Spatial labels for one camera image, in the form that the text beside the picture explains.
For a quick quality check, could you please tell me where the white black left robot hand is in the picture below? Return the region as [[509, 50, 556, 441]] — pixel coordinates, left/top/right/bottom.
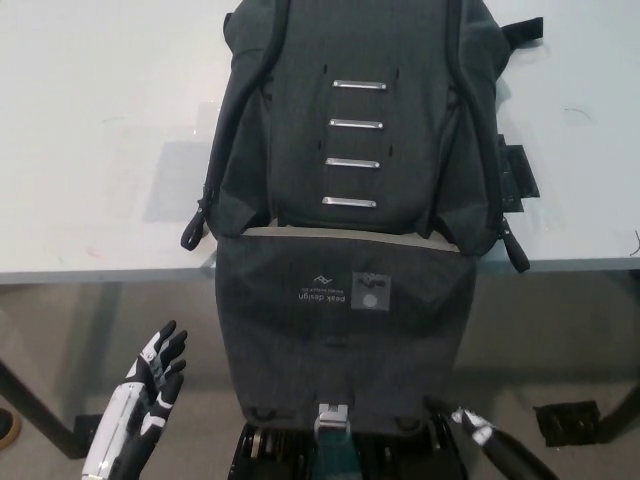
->
[[82, 319, 189, 480]]

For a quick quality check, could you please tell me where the dark grey backpack brown trim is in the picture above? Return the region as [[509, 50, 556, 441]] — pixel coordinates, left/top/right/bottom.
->
[[179, 0, 545, 437]]

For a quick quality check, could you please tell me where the black patterned floor patch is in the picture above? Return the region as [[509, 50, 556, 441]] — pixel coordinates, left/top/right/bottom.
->
[[532, 399, 602, 450], [73, 413, 104, 444]]

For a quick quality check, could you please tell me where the black metal table leg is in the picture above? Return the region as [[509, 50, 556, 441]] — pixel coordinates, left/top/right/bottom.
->
[[0, 352, 87, 460], [597, 357, 640, 437]]

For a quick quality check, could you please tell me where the dark shoe tan sole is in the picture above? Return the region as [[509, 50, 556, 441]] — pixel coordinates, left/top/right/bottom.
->
[[0, 406, 23, 452]]

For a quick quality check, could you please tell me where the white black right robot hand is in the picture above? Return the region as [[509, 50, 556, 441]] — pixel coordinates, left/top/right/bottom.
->
[[424, 395, 557, 480]]

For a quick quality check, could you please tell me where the clear plastic sheet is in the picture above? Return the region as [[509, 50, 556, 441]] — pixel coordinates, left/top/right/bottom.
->
[[144, 98, 226, 227]]

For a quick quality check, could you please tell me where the black tape patch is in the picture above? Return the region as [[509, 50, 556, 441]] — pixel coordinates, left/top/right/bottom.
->
[[497, 133, 542, 214]]

